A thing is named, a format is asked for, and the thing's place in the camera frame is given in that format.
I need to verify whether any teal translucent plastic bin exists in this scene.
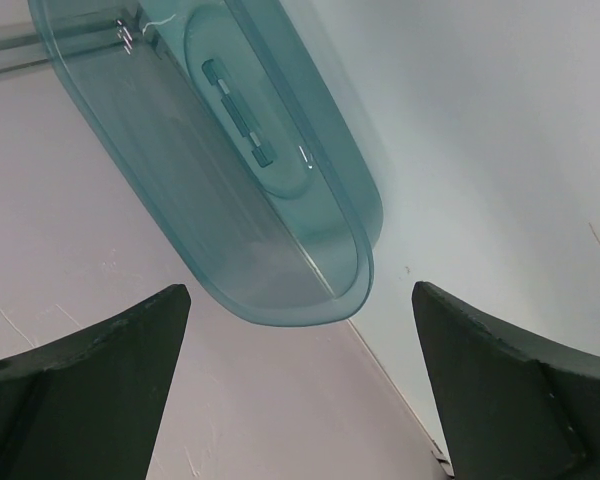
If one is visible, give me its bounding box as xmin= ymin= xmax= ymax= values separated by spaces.
xmin=29 ymin=1 xmax=383 ymax=327

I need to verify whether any left aluminium frame post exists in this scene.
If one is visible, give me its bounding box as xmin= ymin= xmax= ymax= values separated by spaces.
xmin=0 ymin=22 xmax=49 ymax=75

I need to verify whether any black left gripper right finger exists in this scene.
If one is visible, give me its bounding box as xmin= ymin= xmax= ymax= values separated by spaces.
xmin=411 ymin=281 xmax=600 ymax=479

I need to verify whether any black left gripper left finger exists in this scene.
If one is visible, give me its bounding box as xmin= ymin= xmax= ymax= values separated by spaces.
xmin=0 ymin=284 xmax=191 ymax=479

